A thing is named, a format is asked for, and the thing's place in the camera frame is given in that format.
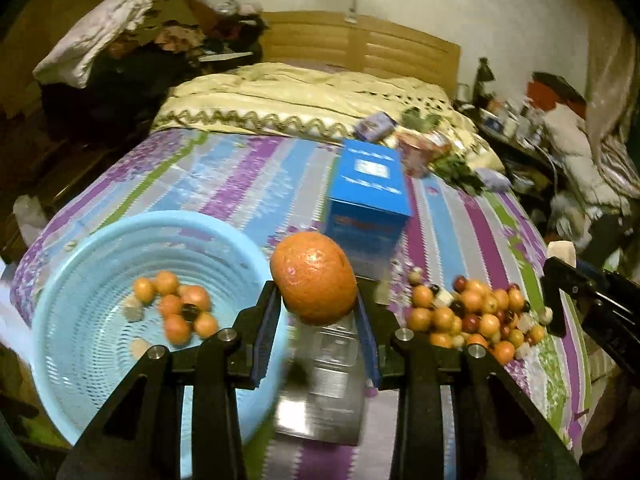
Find white padded jacket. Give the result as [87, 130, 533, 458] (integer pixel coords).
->
[542, 102, 631, 221]

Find cluster of small oranges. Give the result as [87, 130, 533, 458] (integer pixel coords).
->
[132, 270, 220, 346]

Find striped floral bed sheet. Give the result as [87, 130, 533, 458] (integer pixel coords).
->
[10, 127, 593, 480]

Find pile of dark clothes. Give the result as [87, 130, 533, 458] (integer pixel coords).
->
[40, 0, 266, 146]

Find rough-skinned orange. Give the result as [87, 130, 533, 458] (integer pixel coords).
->
[270, 231, 358, 326]

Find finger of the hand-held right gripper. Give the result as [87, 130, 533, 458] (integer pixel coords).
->
[544, 257, 608, 337]

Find green leafy vegetables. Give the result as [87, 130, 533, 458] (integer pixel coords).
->
[400, 107, 486, 193]

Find white plastic bag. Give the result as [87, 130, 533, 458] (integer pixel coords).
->
[12, 195, 51, 241]

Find red bag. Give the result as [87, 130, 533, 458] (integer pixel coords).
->
[525, 72, 583, 111]

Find wooden headboard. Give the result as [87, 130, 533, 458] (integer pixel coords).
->
[260, 10, 461, 98]

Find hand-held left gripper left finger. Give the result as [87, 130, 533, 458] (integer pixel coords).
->
[57, 280, 293, 480]

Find white garment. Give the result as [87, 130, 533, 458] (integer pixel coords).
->
[32, 0, 168, 88]

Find light blue perforated plastic basket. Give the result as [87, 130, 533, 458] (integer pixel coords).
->
[31, 210, 291, 478]

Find cream patterned quilt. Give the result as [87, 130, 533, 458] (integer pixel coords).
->
[150, 62, 506, 171]

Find small purple box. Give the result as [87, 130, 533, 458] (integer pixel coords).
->
[355, 112, 398, 143]

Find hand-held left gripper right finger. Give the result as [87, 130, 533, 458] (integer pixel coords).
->
[350, 282, 583, 480]

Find red snack packet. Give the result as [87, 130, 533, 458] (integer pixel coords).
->
[397, 132, 453, 178]

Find heap of mixed small fruits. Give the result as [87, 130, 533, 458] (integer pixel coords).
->
[404, 267, 553, 365]

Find black desk lamp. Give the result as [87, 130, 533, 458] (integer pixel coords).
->
[472, 57, 496, 98]

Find beige curtain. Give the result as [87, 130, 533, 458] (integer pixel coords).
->
[585, 5, 640, 186]

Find blue cardboard box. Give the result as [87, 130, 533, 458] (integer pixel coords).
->
[326, 140, 414, 267]

